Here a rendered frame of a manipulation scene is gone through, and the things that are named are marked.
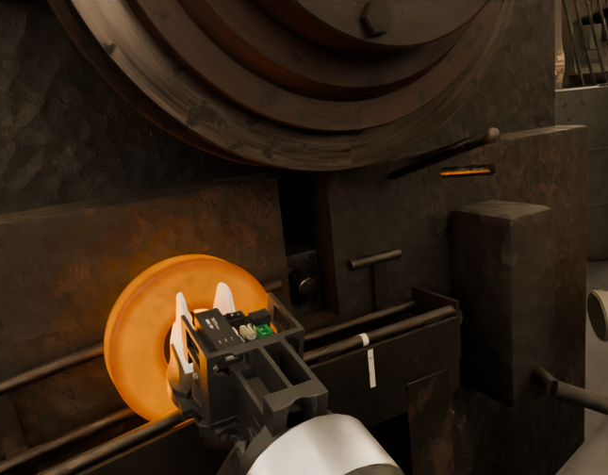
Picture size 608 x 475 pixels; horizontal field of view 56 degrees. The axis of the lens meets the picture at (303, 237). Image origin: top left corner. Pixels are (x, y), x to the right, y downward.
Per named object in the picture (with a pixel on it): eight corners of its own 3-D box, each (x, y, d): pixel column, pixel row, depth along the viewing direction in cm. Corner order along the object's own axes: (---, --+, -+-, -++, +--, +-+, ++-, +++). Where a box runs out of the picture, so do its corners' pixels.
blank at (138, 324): (74, 290, 47) (81, 299, 44) (240, 229, 54) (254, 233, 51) (135, 446, 52) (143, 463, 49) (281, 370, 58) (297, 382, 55)
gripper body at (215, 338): (271, 286, 43) (360, 384, 34) (269, 374, 47) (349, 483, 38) (172, 311, 40) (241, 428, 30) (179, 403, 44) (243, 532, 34)
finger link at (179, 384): (207, 331, 48) (250, 396, 41) (208, 348, 48) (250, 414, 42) (152, 346, 45) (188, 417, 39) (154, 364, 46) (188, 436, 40)
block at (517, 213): (450, 381, 77) (442, 206, 71) (493, 363, 80) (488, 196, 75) (514, 414, 67) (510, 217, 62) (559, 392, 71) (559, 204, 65)
